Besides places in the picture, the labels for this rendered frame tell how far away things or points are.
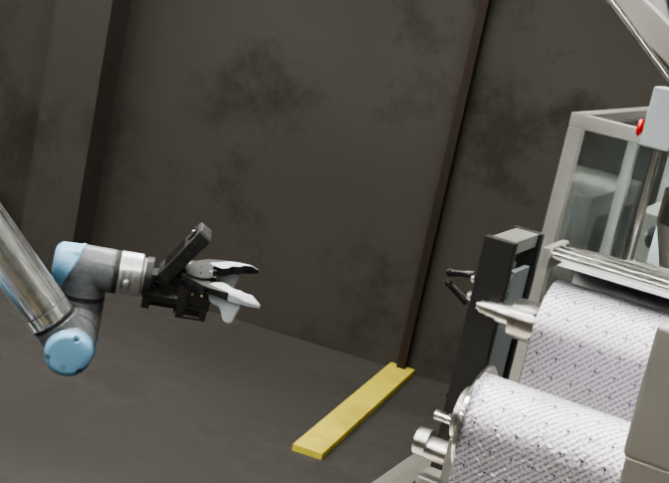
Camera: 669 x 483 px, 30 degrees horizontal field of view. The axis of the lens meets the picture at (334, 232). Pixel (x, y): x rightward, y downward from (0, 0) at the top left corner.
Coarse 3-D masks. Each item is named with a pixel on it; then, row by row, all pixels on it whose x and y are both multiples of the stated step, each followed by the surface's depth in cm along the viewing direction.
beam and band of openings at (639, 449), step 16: (656, 336) 67; (656, 352) 67; (656, 368) 68; (656, 384) 68; (640, 400) 68; (656, 400) 68; (640, 416) 68; (656, 416) 68; (640, 432) 68; (656, 432) 68; (624, 448) 69; (640, 448) 68; (656, 448) 68; (624, 464) 69; (640, 464) 69; (656, 464) 68; (624, 480) 69; (640, 480) 69; (656, 480) 68
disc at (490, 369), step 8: (488, 368) 167; (496, 368) 171; (480, 376) 164; (472, 384) 163; (472, 392) 163; (464, 400) 162; (464, 408) 162; (464, 416) 163; (456, 424) 162; (456, 432) 162; (456, 440) 162
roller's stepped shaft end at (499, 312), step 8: (480, 304) 192; (488, 304) 192; (496, 304) 192; (504, 304) 191; (480, 312) 193; (488, 312) 191; (496, 312) 191; (504, 312) 190; (496, 320) 191; (504, 320) 190
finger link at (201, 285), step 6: (192, 282) 211; (198, 282) 210; (204, 282) 211; (210, 282) 211; (198, 288) 210; (204, 288) 209; (210, 288) 209; (216, 288) 210; (210, 294) 209; (216, 294) 210; (222, 294) 209; (228, 294) 209
